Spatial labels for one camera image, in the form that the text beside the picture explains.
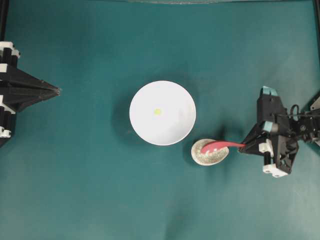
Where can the red spoon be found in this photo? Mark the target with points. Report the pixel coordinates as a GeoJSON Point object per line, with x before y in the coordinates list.
{"type": "Point", "coordinates": [214, 146]}

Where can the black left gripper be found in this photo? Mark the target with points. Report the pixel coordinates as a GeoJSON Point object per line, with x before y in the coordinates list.
{"type": "Point", "coordinates": [15, 99]}

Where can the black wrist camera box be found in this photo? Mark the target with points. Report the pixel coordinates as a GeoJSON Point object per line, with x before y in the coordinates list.
{"type": "Point", "coordinates": [271, 114]}

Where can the speckled egg-shaped dish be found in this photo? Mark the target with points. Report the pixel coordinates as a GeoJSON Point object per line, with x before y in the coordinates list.
{"type": "Point", "coordinates": [209, 158]}

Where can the yellow hexagonal prism block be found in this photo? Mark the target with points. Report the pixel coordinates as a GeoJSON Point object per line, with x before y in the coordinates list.
{"type": "Point", "coordinates": [157, 112]}

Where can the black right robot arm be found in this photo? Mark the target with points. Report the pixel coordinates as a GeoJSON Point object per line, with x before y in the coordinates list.
{"type": "Point", "coordinates": [277, 133]}

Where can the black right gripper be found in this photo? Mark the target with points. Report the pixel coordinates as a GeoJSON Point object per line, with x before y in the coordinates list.
{"type": "Point", "coordinates": [279, 151]}

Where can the white bowl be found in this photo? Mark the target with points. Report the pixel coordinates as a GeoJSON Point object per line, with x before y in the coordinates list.
{"type": "Point", "coordinates": [177, 118]}

